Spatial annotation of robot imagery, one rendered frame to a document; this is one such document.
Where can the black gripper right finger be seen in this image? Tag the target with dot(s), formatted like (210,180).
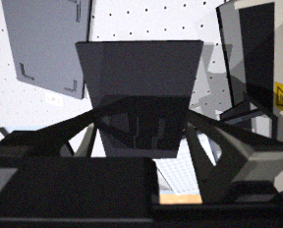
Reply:
(245,156)

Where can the white multi-well plate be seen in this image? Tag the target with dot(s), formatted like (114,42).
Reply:
(179,172)

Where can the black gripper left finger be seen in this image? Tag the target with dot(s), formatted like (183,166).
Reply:
(47,141)

